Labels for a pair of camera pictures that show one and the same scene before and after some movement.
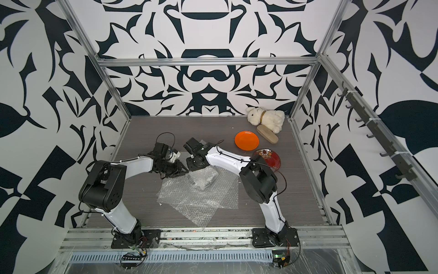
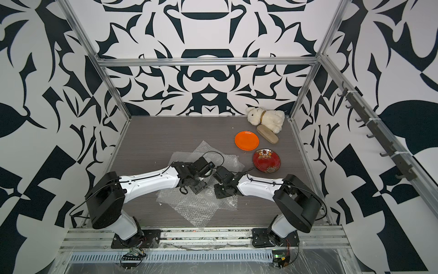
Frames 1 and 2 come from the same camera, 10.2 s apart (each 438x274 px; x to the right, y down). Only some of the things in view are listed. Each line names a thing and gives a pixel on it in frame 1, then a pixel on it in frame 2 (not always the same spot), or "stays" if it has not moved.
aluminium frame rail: [206, 61] stays
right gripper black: [190, 166] -> [217, 194]
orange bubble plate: [246, 140] stays
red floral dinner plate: [271, 157] stays
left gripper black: [179, 170] -> [200, 188]
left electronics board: [133, 259] stays
